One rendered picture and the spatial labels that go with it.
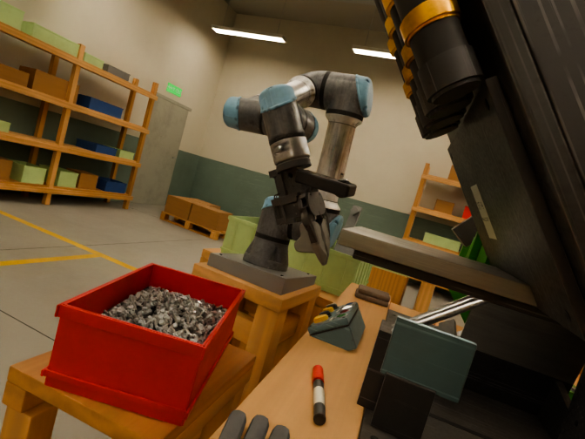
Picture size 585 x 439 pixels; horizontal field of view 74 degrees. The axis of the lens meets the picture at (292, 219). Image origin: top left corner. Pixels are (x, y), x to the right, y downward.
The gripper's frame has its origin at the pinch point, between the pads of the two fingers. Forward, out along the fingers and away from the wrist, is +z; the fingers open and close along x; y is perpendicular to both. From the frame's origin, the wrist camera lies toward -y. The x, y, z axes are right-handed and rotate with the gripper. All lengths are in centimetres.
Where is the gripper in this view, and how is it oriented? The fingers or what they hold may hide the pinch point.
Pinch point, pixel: (326, 258)
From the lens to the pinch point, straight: 77.8
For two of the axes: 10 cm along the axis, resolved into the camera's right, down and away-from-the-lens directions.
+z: 2.4, 9.7, -0.2
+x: -4.8, 0.9, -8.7
